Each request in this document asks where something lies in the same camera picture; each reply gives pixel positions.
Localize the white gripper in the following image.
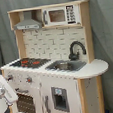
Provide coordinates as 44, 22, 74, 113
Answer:
0, 75, 18, 104

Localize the white oven door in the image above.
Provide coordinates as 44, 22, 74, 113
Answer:
15, 87, 43, 113

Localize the wooden toy kitchen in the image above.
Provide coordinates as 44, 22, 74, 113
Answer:
1, 0, 108, 113

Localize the left red stove knob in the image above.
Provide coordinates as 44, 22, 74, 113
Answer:
8, 75, 13, 81

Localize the red stove knob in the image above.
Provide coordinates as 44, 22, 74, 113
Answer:
26, 77, 32, 83
8, 75, 13, 81

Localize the right red stove knob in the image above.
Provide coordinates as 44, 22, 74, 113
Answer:
26, 77, 32, 83

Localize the black toy stovetop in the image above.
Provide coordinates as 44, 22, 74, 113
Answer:
12, 58, 49, 68

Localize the white cupboard door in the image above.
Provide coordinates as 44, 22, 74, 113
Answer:
41, 76, 81, 113

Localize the grey range hood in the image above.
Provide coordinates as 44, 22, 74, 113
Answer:
14, 11, 42, 30

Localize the grey toy sink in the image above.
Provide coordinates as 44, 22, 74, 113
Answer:
47, 60, 87, 72

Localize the black toy faucet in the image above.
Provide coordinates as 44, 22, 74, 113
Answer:
66, 39, 88, 62

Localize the white toy microwave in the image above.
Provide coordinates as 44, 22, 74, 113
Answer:
42, 5, 81, 26

